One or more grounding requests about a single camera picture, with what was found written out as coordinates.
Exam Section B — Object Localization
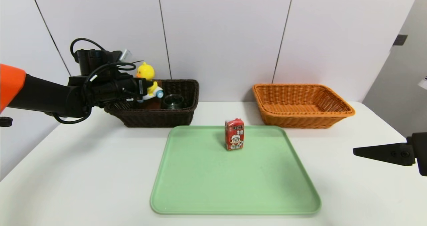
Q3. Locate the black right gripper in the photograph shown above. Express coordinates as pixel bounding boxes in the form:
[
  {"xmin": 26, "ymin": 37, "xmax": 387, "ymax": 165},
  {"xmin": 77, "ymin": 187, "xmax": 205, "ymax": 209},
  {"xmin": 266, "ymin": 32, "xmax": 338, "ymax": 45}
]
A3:
[{"xmin": 353, "ymin": 132, "xmax": 427, "ymax": 176}]

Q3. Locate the red milk carton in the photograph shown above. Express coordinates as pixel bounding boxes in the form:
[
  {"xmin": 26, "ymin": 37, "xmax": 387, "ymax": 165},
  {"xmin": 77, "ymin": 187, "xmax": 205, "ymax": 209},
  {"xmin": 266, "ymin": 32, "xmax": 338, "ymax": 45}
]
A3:
[{"xmin": 225, "ymin": 118, "xmax": 244, "ymax": 151}]

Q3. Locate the glass cup black handle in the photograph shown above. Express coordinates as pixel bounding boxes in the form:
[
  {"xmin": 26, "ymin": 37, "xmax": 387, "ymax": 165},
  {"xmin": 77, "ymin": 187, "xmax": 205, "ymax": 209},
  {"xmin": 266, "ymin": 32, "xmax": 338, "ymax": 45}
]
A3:
[{"xmin": 162, "ymin": 94, "xmax": 185, "ymax": 110}]

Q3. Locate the brown towel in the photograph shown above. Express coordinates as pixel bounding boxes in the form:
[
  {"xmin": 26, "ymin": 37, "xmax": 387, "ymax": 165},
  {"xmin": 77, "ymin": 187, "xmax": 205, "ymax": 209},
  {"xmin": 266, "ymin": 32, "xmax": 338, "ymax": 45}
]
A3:
[{"xmin": 142, "ymin": 98, "xmax": 164, "ymax": 110}]

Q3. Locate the yellow duck toy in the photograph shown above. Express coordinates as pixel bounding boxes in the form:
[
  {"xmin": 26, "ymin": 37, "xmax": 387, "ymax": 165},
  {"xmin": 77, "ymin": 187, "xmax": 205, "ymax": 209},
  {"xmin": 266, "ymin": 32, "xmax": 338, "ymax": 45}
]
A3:
[{"xmin": 135, "ymin": 62, "xmax": 164, "ymax": 103}]

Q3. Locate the orange wicker basket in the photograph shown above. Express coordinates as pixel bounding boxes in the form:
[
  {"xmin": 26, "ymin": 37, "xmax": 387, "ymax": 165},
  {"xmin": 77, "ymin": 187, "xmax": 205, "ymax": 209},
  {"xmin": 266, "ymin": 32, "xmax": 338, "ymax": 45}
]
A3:
[{"xmin": 252, "ymin": 83, "xmax": 355, "ymax": 129}]

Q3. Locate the dark brown wicker basket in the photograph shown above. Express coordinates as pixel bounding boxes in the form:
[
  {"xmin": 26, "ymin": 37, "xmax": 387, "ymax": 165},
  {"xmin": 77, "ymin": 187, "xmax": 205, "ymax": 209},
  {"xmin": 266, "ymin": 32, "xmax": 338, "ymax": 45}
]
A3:
[{"xmin": 104, "ymin": 79, "xmax": 200, "ymax": 128}]

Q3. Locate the green plastic tray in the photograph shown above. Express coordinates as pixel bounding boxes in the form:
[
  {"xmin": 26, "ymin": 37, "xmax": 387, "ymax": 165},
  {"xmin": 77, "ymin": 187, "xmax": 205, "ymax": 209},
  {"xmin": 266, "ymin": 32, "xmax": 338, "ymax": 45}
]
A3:
[{"xmin": 150, "ymin": 125, "xmax": 321, "ymax": 215}]

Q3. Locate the black left camera cable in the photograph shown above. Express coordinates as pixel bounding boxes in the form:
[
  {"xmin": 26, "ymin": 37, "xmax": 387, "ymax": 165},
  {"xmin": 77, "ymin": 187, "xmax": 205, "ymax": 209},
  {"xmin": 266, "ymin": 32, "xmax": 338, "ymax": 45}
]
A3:
[{"xmin": 70, "ymin": 38, "xmax": 137, "ymax": 86}]

